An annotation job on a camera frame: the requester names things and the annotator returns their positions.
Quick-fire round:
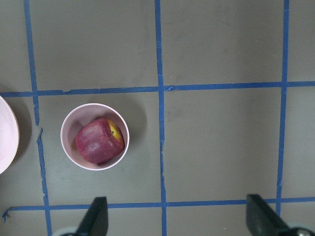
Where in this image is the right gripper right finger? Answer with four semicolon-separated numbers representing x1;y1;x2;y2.
246;194;315;236

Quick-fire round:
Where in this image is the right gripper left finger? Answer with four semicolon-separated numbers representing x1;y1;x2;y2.
75;197;109;236

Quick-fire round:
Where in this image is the red apple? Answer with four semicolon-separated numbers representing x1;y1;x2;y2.
75;118;125;165

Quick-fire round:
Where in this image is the pink bowl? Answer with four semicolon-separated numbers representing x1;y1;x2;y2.
60;103;130;171

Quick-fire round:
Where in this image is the pink plate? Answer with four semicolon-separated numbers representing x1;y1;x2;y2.
0;97;20;174

